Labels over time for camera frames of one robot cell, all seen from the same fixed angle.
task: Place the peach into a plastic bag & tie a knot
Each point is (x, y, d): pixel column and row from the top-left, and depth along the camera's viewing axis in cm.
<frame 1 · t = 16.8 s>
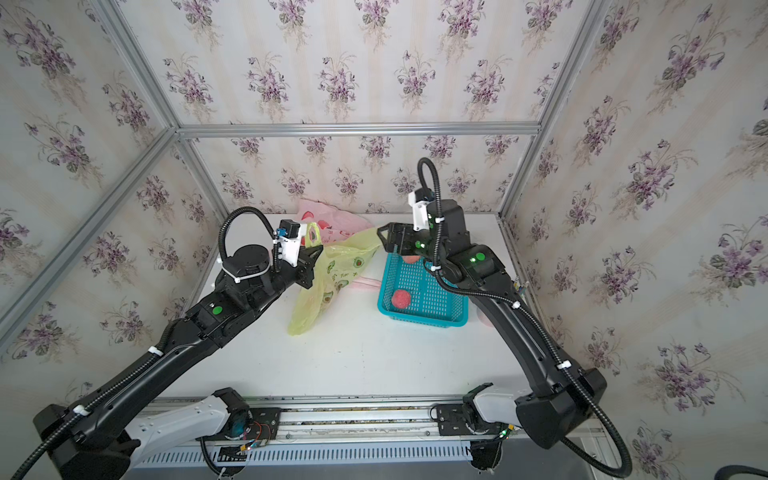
left hand: (321, 246, 68), fingers closed
right hand: (396, 231, 70), fingers open
yellow-green plastic bag: (336, 267, 79), point 23 cm above the table
teal plastic basket: (433, 303, 97), on the table
pink plastic bag: (334, 223, 117), point 3 cm above the table
pink peach lower: (400, 299, 92), point 6 cm above the table
pink peach upper: (411, 259, 103), point 5 cm above the table

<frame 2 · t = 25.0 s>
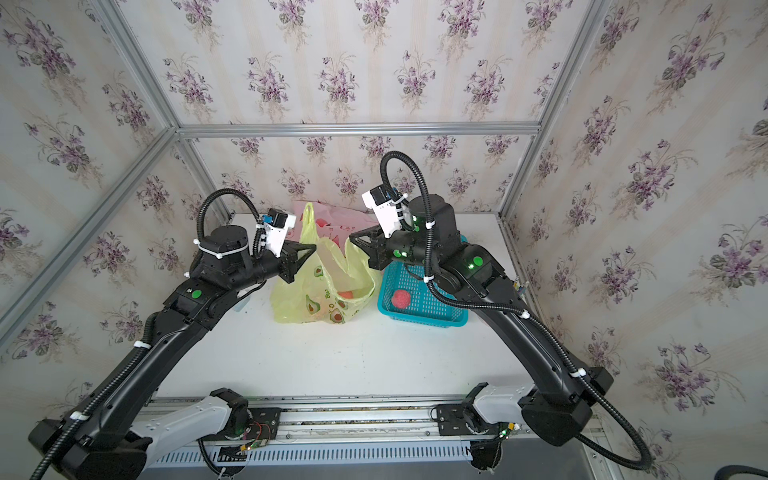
left hand: (314, 246, 67), fingers closed
right hand: (357, 237, 59), fingers closed
yellow-green plastic bag: (328, 285, 69), point 28 cm above the table
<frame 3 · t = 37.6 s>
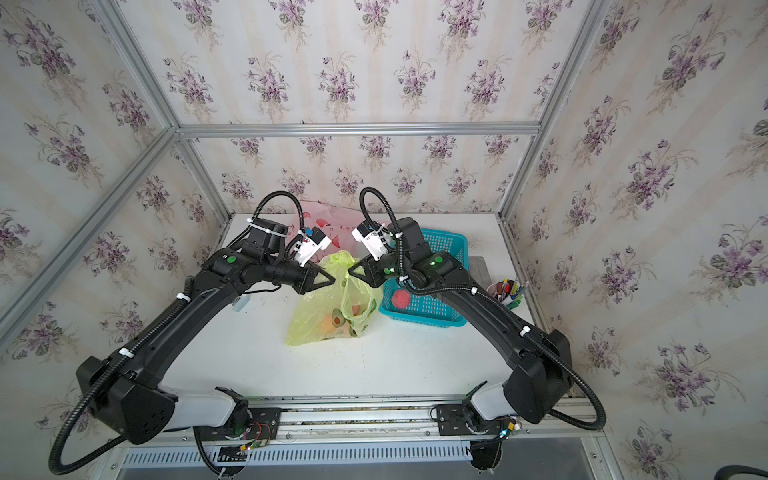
left hand: (333, 279, 72), fingers closed
right hand: (357, 269, 72), fingers closed
yellow-green plastic bag: (341, 309, 73), point 21 cm above the table
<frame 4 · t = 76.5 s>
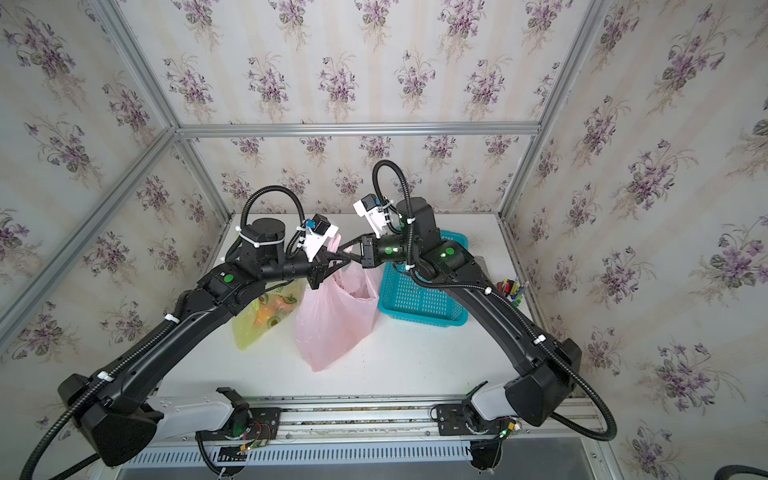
left hand: (348, 256, 67), fingers closed
right hand: (344, 253, 63), fingers closed
yellow-green plastic bag: (270, 317, 88), point 6 cm above the table
pink plastic bag: (334, 318, 73), point 19 cm above the table
